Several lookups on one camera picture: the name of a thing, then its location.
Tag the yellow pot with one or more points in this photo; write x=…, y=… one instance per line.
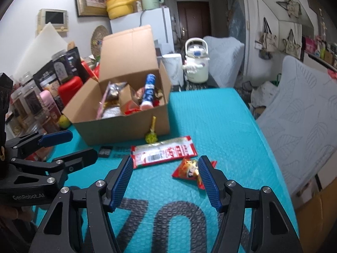
x=119, y=8

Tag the yellow green fruit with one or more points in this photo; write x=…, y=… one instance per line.
x=64, y=122

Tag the silver foil snack bag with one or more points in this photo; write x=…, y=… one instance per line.
x=114, y=89

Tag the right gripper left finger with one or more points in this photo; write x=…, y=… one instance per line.
x=61, y=229

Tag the pink cone pouch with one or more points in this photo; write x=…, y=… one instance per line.
x=102, y=102

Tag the large red snack bag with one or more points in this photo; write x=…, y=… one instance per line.
x=130, y=111

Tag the near grey covered chair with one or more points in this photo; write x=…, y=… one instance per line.
x=300, y=123

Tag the grey covered chair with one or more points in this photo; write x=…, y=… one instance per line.
x=300, y=123
x=226, y=57

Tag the dark jar on canister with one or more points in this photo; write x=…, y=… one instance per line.
x=62, y=66

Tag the blue tube package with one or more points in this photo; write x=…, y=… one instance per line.
x=149, y=92

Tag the open cardboard box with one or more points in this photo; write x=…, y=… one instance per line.
x=128, y=56

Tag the red white flat packet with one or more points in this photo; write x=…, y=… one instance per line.
x=164, y=151

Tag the dark label tall jar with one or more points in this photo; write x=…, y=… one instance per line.
x=31, y=94

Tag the small red snack packet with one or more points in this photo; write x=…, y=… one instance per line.
x=188, y=170

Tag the white thermos pot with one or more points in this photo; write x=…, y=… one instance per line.
x=196, y=66

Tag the far grey covered chair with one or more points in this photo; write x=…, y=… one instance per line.
x=226, y=57

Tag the gold paper box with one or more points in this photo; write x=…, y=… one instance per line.
x=127, y=98

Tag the wall intercom panel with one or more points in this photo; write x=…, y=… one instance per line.
x=58, y=19

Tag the pink bottle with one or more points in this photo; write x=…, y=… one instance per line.
x=50, y=104

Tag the red canister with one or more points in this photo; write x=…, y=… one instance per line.
x=69, y=89

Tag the person left hand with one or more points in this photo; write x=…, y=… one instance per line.
x=24, y=213

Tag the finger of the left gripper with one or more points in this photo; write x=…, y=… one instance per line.
x=69, y=163
x=23, y=146

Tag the green lollipop yellow stick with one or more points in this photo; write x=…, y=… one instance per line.
x=151, y=136

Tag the white bread packet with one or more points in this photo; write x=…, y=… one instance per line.
x=111, y=112

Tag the woven round fan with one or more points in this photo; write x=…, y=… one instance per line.
x=96, y=40

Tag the brown cardboard box on floor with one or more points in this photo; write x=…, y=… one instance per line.
x=316, y=221

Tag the dark entrance door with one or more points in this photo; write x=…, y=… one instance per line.
x=194, y=19

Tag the brown cereal bag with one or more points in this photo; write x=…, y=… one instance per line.
x=158, y=96

